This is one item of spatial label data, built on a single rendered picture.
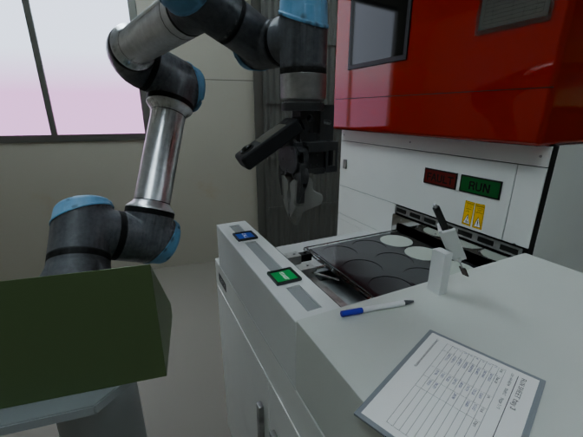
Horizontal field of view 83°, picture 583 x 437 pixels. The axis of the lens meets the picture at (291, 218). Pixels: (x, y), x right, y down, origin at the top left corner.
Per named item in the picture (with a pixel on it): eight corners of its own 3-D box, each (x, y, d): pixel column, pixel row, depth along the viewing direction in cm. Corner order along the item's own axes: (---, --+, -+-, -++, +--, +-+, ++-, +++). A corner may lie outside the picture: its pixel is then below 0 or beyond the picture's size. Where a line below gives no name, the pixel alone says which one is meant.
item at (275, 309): (246, 259, 110) (245, 219, 105) (339, 372, 63) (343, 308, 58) (219, 265, 106) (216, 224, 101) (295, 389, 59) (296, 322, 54)
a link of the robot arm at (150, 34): (96, 23, 78) (190, -78, 43) (142, 48, 86) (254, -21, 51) (84, 70, 78) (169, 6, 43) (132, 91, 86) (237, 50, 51)
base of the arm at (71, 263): (13, 298, 56) (22, 245, 60) (42, 317, 69) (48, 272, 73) (113, 289, 62) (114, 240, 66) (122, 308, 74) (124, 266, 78)
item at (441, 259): (445, 281, 67) (455, 218, 62) (461, 290, 63) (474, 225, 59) (422, 288, 64) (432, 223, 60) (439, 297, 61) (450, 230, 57)
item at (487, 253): (393, 237, 122) (396, 212, 119) (514, 293, 84) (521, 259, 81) (389, 238, 121) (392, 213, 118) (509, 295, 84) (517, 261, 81)
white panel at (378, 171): (342, 216, 155) (346, 128, 142) (520, 303, 85) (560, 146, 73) (336, 217, 154) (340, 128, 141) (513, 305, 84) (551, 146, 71)
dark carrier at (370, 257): (396, 232, 113) (396, 231, 113) (493, 275, 84) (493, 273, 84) (309, 250, 99) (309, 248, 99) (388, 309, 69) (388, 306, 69)
